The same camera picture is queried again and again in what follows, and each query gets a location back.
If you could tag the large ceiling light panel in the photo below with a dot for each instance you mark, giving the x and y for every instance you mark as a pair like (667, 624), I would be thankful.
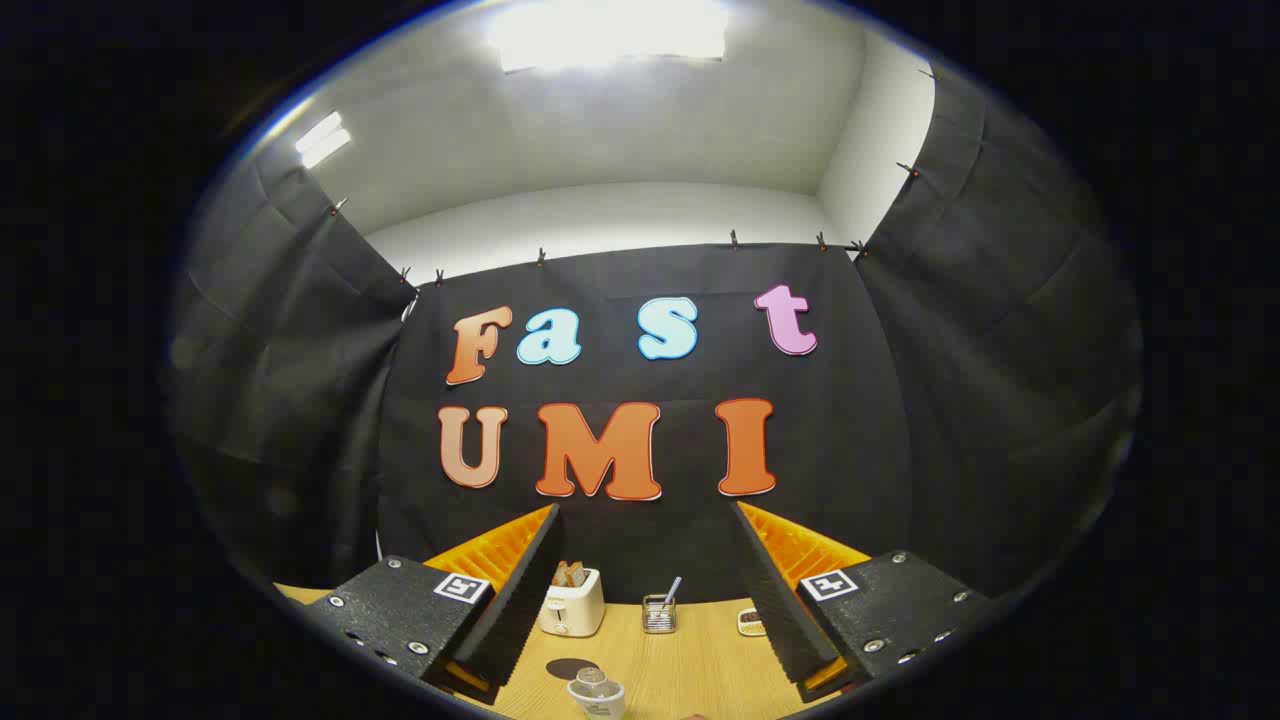
(610, 35)

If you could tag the small spoon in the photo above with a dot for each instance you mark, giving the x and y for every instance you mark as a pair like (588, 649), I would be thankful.
(671, 588)

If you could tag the white toaster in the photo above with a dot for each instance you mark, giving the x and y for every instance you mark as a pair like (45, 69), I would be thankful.
(572, 608)

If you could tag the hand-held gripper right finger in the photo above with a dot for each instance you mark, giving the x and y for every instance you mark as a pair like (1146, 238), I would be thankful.
(775, 600)

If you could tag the toast slice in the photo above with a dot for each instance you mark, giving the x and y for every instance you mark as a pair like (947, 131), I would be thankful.
(570, 575)

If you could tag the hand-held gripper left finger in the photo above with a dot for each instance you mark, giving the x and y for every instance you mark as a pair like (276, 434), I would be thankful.
(520, 600)

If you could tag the small ceiling light panel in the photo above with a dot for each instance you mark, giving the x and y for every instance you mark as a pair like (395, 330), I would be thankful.
(322, 138)

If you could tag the dark brown round coaster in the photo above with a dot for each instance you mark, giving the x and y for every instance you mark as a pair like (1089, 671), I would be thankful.
(565, 667)

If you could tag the clear plastic juice bottle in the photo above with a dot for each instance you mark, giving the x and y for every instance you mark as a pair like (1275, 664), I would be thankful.
(596, 692)

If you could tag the black backdrop cloth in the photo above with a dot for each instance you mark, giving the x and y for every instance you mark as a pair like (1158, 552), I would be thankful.
(620, 540)

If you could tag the small white dish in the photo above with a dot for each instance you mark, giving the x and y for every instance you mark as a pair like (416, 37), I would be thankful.
(750, 622)

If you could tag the wooden table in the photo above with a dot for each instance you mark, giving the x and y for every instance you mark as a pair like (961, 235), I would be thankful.
(700, 660)

